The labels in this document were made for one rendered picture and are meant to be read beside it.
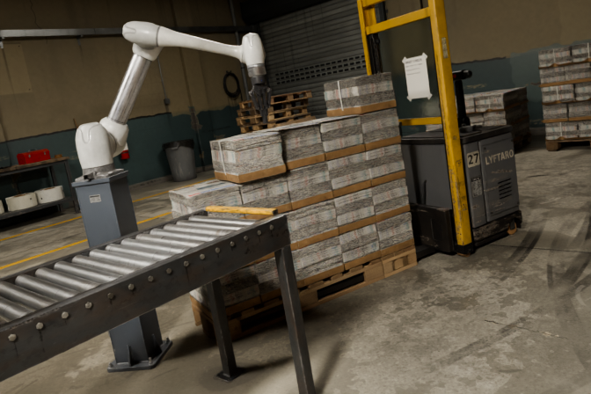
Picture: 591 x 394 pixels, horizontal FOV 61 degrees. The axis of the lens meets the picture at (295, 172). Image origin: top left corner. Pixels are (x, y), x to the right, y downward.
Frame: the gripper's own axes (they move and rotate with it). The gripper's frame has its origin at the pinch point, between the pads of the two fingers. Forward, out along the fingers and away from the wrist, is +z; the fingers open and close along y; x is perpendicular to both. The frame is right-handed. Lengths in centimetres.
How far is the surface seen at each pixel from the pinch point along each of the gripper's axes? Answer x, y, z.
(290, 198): -19, -17, 49
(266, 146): -13.8, -5.0, 16.6
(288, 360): 24, 22, 116
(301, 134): -18.4, -30.2, 14.3
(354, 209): -18, -59, 67
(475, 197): -3, -148, 79
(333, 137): -18, -52, 20
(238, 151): -13.8, 11.8, 16.2
